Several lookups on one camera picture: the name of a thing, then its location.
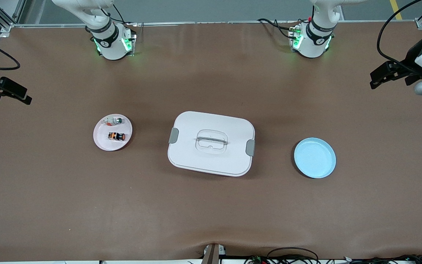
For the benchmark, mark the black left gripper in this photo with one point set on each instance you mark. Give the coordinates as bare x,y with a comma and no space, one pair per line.
411,56

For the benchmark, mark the orange push button switch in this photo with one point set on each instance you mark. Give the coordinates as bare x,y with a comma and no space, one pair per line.
116,136

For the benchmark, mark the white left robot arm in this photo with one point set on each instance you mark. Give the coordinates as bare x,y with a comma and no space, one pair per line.
315,44

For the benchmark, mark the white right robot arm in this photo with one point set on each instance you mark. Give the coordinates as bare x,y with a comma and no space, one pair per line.
110,47

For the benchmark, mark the white lidded storage box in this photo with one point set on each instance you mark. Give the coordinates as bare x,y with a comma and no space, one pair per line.
211,161

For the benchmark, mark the pink round plate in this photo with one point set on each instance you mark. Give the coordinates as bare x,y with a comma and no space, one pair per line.
103,141

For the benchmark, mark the light blue round plate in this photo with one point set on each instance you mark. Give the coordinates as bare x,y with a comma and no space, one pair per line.
314,158

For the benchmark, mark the metal table edge rail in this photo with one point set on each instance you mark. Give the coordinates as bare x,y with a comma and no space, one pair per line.
214,22

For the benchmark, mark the metal table clamp bracket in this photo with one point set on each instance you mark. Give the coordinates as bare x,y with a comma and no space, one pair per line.
211,255

